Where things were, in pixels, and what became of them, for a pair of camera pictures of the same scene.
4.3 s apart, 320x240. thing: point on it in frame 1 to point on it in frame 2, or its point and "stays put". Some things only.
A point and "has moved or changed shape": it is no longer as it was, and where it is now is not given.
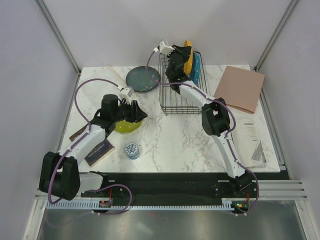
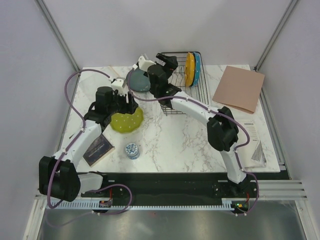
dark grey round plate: (138, 80) stays put
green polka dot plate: (124, 126) stays put
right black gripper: (184, 51) to (172, 63)
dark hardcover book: (102, 150) stays put
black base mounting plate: (137, 187) stays put
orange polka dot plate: (188, 65) has moved or changed shape
